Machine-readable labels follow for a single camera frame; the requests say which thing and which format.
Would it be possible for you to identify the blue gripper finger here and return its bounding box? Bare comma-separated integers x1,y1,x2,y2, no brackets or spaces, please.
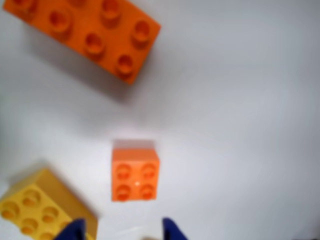
161,217,190,240
56,217,88,240

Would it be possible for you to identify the orange 2x2 block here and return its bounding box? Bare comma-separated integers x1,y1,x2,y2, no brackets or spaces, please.
110,139,161,203

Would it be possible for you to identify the yellow 2x4 block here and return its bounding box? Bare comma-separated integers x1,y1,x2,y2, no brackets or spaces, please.
0,167,99,240

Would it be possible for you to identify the orange 2x4 block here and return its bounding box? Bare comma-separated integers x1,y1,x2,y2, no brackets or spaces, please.
1,0,162,86

